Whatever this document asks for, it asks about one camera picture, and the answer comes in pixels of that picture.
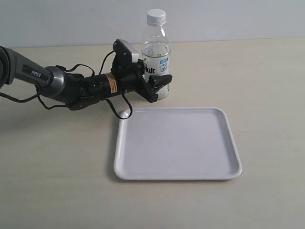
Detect left grey black robot arm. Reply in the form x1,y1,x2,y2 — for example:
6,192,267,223
0,46,172,111

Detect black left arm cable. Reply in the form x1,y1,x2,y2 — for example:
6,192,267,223
0,51,133,119

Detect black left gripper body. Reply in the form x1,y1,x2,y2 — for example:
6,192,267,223
111,58,158,103

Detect white plastic tray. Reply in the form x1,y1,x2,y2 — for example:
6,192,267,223
113,107,242,181

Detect clear plastic drink bottle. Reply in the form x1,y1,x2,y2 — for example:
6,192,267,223
141,9,172,101

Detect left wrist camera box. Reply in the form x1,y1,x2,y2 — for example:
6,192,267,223
112,39,139,70

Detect white bottle cap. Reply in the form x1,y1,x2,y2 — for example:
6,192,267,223
146,9,166,26

